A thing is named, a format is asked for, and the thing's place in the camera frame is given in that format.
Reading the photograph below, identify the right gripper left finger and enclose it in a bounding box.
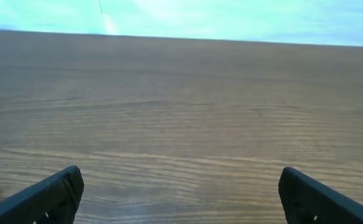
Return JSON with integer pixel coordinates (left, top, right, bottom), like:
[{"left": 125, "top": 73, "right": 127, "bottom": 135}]
[{"left": 0, "top": 165, "right": 85, "bottom": 224}]

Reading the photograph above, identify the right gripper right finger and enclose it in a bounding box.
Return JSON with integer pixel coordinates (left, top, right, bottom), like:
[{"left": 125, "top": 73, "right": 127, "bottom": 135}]
[{"left": 278, "top": 167, "right": 363, "bottom": 224}]

